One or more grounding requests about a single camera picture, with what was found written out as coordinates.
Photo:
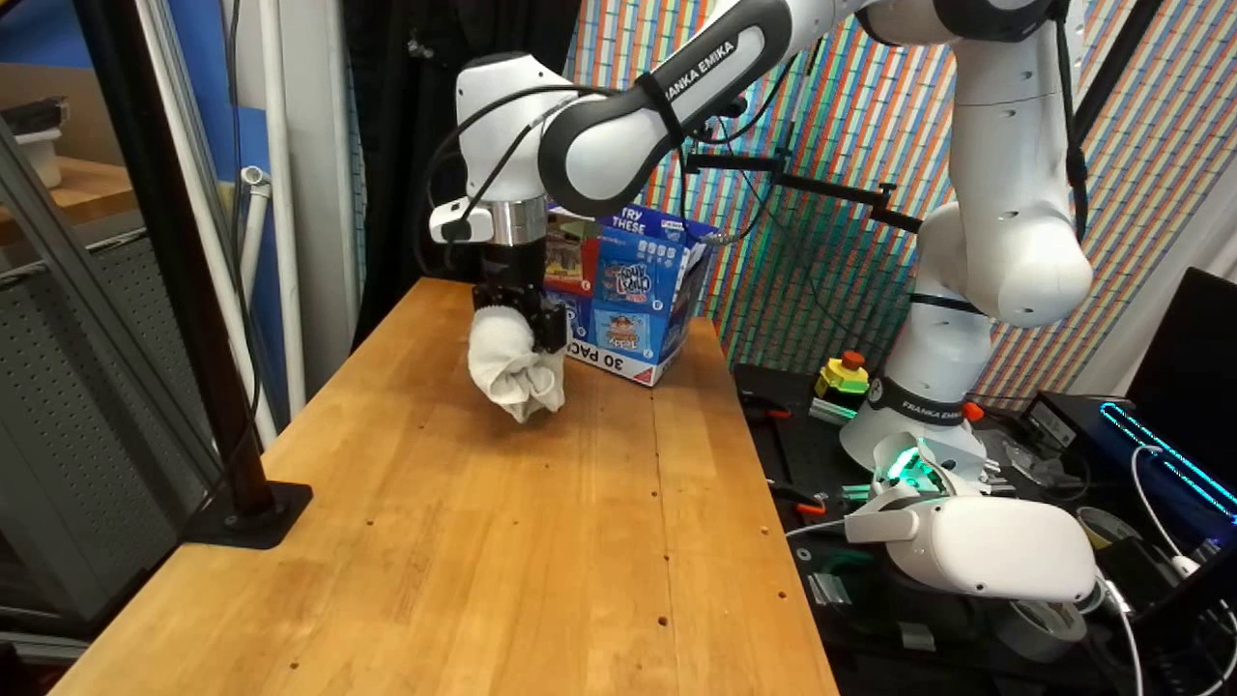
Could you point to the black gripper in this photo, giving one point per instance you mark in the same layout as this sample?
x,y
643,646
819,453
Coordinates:
x,y
510,273

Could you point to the white knitted towel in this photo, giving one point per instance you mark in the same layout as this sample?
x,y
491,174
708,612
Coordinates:
x,y
515,368

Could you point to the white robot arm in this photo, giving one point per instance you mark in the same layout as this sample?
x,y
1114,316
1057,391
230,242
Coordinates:
x,y
1018,232

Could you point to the blue Chips Ahoy cardboard box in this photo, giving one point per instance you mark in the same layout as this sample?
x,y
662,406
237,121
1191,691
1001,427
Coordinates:
x,y
639,290

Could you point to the black hanging curtain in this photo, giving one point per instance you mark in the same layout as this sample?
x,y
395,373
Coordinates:
x,y
399,139

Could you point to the multicolour patterned backdrop panel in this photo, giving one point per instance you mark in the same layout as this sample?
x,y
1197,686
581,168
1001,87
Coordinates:
x,y
837,255

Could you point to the yellow red emergency stop button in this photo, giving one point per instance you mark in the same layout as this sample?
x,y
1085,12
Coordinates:
x,y
844,378

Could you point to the silver metal pole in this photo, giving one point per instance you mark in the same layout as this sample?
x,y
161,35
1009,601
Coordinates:
x,y
253,294

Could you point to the black side table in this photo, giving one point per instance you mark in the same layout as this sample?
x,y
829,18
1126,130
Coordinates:
x,y
824,606

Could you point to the black pole stand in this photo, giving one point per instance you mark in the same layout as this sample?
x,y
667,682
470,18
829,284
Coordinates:
x,y
168,232

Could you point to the white VR headset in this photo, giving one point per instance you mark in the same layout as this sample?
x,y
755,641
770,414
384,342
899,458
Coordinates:
x,y
989,545

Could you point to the grey perforated metal cabinet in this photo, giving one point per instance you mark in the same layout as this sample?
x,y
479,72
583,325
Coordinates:
x,y
61,427

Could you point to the blue case with cyan edges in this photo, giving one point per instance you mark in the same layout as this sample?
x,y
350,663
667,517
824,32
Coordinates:
x,y
1164,471

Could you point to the black monitor screen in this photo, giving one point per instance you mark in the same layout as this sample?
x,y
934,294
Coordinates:
x,y
1191,360

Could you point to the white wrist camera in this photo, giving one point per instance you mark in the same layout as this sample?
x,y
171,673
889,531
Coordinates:
x,y
458,222

